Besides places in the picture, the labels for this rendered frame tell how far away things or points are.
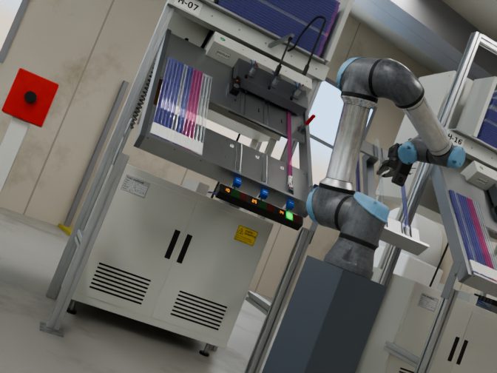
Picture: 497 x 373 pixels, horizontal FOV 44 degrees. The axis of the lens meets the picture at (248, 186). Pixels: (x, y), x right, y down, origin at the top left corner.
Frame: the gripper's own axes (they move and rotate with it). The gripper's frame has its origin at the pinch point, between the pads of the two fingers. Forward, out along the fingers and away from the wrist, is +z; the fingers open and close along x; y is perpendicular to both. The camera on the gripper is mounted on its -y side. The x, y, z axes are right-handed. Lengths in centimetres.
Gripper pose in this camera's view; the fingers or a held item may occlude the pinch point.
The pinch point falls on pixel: (381, 175)
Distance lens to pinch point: 251.8
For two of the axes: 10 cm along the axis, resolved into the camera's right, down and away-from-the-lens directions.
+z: -4.2, 3.6, 8.4
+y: 2.1, -8.6, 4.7
